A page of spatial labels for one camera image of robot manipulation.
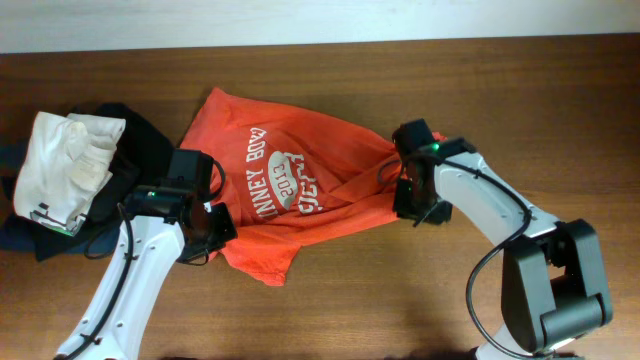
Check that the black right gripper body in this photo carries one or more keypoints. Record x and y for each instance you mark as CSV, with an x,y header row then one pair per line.
x,y
418,200

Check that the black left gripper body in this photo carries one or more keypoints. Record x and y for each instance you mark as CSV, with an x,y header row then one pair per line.
x,y
218,228

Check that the orange printed t-shirt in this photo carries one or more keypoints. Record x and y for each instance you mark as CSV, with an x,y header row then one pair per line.
x,y
291,178

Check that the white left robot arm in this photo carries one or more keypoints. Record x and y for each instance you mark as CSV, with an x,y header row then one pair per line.
x,y
160,228

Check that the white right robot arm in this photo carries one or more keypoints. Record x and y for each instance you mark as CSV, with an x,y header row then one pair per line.
x,y
554,287

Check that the black folded garment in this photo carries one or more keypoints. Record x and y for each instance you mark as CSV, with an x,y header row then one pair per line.
x,y
146,147

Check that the white folded garment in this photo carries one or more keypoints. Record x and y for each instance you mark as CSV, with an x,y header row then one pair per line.
x,y
66,166

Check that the navy blue folded garment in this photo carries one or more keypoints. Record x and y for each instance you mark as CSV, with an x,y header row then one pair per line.
x,y
98,234

